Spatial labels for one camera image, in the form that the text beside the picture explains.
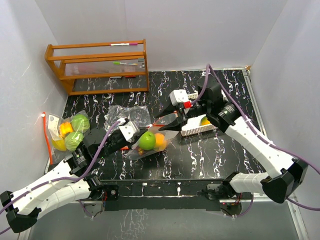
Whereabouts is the pink white marker pen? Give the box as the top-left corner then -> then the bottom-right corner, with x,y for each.
110,42 -> 138,47

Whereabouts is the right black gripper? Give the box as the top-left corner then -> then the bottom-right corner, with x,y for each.
154,96 -> 210,131

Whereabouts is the purple cable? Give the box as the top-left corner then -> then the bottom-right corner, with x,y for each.
184,63 -> 320,218
0,118 -> 128,232

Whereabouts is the wooden orange shelf rack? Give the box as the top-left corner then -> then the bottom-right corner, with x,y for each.
44,39 -> 150,96

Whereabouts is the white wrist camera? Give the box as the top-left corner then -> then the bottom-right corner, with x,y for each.
169,89 -> 192,109
119,121 -> 140,143

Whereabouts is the clear red zip bag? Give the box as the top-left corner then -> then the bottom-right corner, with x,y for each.
41,110 -> 91,166

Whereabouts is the green lime fruit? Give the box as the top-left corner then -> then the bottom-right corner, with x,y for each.
138,131 -> 156,151

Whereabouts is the green yellow mango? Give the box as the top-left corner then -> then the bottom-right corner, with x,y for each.
200,116 -> 210,126

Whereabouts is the light green cabbage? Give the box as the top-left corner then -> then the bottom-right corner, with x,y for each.
71,114 -> 90,134

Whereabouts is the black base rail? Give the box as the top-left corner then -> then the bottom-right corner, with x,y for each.
74,178 -> 253,213

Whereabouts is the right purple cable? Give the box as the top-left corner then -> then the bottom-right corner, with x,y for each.
184,63 -> 320,218

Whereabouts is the green marker pen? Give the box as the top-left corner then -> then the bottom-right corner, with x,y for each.
112,61 -> 138,66

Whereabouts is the red tomato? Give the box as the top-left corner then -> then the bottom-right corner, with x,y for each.
137,148 -> 146,156

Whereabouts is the yellow bell pepper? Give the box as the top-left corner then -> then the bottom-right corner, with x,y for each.
58,121 -> 74,139

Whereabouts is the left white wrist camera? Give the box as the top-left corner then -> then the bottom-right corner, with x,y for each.
119,121 -> 140,143

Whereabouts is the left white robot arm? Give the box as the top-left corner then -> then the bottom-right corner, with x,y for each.
0,125 -> 147,233

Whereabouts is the dark green cabbage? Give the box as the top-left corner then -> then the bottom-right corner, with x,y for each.
64,131 -> 84,152

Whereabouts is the white plastic basket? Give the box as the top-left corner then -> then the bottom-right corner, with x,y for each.
180,90 -> 216,137

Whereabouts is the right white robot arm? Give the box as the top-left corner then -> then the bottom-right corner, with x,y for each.
156,78 -> 308,204

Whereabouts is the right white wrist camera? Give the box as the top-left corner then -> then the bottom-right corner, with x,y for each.
169,89 -> 192,109

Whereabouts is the orange fruit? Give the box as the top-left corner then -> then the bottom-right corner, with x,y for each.
154,133 -> 167,151

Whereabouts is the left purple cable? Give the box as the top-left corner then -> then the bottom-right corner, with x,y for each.
0,118 -> 128,232

